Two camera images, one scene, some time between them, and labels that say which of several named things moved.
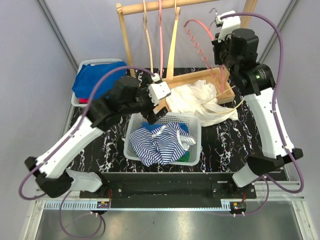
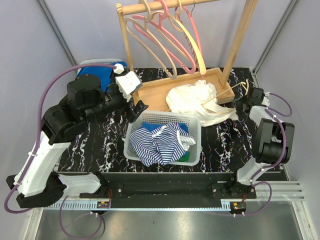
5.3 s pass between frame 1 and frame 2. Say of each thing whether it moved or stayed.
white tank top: stayed
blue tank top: stayed
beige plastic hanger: moved
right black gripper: moved
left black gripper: moved
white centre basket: stayed
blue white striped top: stayed
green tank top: stayed
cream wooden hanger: moved
